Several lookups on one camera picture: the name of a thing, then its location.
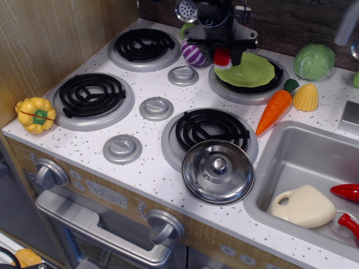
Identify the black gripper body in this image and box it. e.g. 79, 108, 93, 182
184, 17, 258, 49

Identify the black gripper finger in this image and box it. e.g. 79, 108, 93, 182
230, 43, 246, 65
197, 42, 217, 64

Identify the red white toy sushi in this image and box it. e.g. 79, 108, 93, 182
213, 47, 232, 69

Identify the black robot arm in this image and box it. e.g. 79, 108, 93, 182
184, 1, 258, 68

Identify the green toy plate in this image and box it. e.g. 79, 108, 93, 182
214, 53, 275, 87

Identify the purple striped toy onion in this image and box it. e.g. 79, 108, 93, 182
181, 38, 207, 67

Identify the hanging silver spatula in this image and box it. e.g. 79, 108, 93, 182
234, 6, 251, 27

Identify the small green toy vegetable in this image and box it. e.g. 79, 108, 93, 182
179, 22, 195, 39

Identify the silver stove knob back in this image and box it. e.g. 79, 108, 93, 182
168, 66, 199, 87

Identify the silver stove knob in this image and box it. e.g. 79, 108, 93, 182
139, 96, 174, 122
168, 66, 199, 87
103, 134, 142, 165

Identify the hanging silver strainer spoon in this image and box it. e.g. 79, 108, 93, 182
174, 0, 197, 22

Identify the back right black burner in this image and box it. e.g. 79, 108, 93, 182
208, 55, 289, 105

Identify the black burner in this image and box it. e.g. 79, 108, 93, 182
48, 73, 135, 131
109, 29, 181, 72
208, 55, 289, 105
161, 108, 259, 172

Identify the back left black burner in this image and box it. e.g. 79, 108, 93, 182
109, 29, 181, 72

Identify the orange toy carrot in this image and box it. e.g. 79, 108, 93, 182
255, 78, 299, 136

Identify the front right black burner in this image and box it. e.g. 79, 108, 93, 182
161, 108, 259, 172

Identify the green toy cabbage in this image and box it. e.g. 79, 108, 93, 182
294, 44, 335, 81

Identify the silver stove knob middle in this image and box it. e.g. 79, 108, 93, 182
139, 96, 174, 122

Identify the yellow toy corn piece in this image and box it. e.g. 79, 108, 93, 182
292, 84, 318, 112

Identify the silver sink basin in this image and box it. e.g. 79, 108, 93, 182
244, 121, 358, 261

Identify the silver faucet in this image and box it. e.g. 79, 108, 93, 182
334, 1, 358, 47

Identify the green toy at right edge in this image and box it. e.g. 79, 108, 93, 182
353, 72, 359, 89

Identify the steel pot lid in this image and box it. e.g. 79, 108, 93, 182
181, 140, 254, 205

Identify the front left black burner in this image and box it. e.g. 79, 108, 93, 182
48, 73, 135, 131

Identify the silver stove knob front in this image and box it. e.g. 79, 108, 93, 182
103, 134, 142, 165

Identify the cream toy jug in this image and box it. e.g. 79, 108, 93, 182
270, 185, 336, 229

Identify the oven clock display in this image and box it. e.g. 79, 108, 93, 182
85, 179, 128, 209

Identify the red toy chili pepper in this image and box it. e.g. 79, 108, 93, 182
330, 184, 359, 202

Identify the right silver oven dial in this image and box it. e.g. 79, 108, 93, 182
147, 208, 185, 248

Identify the silver oven dial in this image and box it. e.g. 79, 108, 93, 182
147, 208, 185, 248
35, 157, 70, 191

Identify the yellow toy bell pepper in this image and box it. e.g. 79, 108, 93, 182
15, 97, 57, 135

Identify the red toy piece in sink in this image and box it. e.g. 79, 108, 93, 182
338, 214, 359, 240

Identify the left silver oven dial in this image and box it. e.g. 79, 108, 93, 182
35, 157, 70, 191

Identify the yellow object on floor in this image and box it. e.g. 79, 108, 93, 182
15, 249, 43, 268

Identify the silver oven door handle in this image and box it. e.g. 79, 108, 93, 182
36, 191, 187, 268

